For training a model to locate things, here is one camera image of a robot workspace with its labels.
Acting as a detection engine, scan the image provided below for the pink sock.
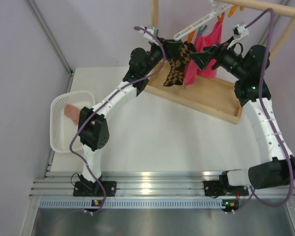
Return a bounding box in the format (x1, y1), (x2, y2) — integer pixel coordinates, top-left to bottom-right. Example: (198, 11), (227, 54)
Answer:
(64, 104), (81, 125)

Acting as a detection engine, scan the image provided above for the brown yellow argyle sock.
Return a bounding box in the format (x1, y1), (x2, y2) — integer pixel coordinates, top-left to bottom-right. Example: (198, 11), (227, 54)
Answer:
(174, 41), (196, 86)
(163, 59), (185, 87)

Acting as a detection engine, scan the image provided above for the magenta pink cloth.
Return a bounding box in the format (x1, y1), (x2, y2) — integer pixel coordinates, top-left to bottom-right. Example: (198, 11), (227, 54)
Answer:
(184, 21), (223, 87)

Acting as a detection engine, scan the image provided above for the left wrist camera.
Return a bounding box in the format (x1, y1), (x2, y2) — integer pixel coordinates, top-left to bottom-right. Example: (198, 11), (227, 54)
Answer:
(140, 26), (159, 43)

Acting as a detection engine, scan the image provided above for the white plastic clip hanger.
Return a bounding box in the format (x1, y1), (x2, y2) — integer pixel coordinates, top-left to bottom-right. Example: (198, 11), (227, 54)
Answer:
(174, 0), (233, 41)

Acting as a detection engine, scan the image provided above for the orange clothes clip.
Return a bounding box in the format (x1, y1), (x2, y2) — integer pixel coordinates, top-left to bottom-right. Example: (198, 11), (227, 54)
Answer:
(228, 5), (244, 18)
(217, 12), (225, 23)
(187, 31), (195, 43)

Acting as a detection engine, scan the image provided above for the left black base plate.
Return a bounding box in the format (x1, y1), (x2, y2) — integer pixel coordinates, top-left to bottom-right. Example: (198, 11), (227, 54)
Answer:
(73, 181), (117, 197)

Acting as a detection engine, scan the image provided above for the grey slotted cable duct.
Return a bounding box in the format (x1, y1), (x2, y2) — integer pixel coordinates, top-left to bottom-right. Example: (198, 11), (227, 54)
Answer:
(39, 198), (238, 209)

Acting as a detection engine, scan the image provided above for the aluminium mounting rail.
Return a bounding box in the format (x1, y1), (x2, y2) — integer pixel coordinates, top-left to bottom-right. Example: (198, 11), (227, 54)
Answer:
(29, 171), (295, 197)

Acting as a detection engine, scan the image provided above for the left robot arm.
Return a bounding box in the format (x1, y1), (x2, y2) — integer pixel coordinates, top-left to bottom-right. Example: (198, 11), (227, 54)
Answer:
(74, 38), (182, 196)

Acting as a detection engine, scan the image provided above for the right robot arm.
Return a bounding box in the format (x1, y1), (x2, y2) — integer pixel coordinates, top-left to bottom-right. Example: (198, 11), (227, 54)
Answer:
(189, 43), (295, 195)

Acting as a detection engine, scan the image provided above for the wooden drying rack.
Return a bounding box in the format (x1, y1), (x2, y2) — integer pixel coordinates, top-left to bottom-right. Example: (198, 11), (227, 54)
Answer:
(146, 0), (295, 124)

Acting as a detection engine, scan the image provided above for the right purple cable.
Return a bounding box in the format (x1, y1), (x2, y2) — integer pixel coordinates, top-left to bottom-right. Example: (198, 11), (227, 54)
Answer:
(232, 7), (295, 214)

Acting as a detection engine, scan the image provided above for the white perforated plastic basket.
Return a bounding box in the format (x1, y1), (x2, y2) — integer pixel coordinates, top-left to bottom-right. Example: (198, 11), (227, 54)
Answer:
(50, 90), (95, 153)

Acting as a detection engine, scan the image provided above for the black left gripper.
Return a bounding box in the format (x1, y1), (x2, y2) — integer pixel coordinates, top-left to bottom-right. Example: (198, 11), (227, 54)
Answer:
(141, 36), (181, 75)

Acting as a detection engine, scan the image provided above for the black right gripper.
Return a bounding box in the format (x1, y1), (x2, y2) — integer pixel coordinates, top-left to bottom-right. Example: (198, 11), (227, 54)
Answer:
(190, 36), (249, 81)

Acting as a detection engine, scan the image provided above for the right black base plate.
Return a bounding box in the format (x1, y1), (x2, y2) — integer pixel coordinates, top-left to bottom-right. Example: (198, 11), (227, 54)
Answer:
(203, 180), (249, 198)

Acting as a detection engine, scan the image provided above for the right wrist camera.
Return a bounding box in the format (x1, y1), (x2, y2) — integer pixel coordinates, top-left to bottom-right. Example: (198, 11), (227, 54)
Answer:
(233, 22), (249, 43)

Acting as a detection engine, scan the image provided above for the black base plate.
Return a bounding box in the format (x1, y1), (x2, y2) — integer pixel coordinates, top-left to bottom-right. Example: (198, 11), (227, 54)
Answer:
(73, 181), (117, 197)
(203, 180), (249, 198)

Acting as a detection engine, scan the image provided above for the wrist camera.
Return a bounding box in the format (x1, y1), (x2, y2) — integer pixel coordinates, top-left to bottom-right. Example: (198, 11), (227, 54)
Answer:
(233, 22), (249, 43)
(140, 26), (159, 43)

